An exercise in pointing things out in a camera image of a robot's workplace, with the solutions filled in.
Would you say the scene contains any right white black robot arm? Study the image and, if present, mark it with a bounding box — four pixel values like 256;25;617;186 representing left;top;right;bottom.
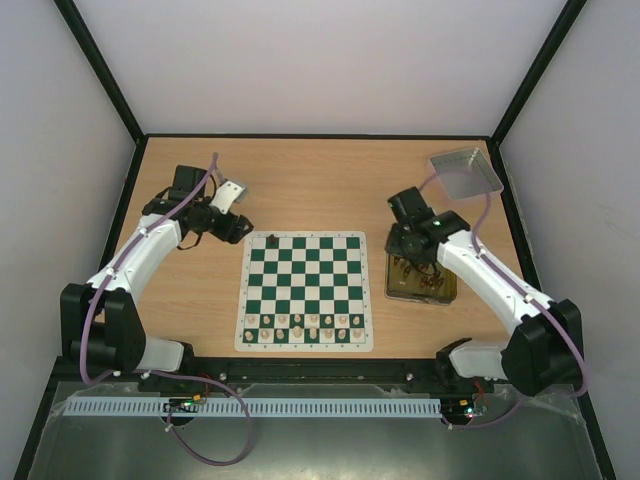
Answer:
386;210;589;397

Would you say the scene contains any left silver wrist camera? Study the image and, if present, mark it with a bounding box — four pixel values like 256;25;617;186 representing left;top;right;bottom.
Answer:
209;180;248;214

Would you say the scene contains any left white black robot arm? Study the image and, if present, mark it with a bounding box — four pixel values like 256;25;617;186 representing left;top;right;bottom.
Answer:
60;198;253;385

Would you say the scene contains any silver tin lid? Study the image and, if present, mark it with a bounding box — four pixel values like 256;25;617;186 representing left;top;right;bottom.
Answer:
430;147;503;200

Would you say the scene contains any green white chess board mat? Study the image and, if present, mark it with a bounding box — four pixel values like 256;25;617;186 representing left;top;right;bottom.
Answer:
234;231;374;354

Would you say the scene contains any gold tin with dark pieces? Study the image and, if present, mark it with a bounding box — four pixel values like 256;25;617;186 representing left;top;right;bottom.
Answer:
385;235;458;305

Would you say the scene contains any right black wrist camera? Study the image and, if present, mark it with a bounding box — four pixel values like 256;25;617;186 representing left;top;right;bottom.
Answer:
387;186;434;224

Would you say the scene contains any grey slotted cable duct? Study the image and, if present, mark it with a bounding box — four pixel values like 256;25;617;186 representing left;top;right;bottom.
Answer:
63;397;441;419

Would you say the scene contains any black mounting rail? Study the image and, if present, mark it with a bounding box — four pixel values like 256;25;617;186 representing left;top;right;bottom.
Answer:
51;352;582;397

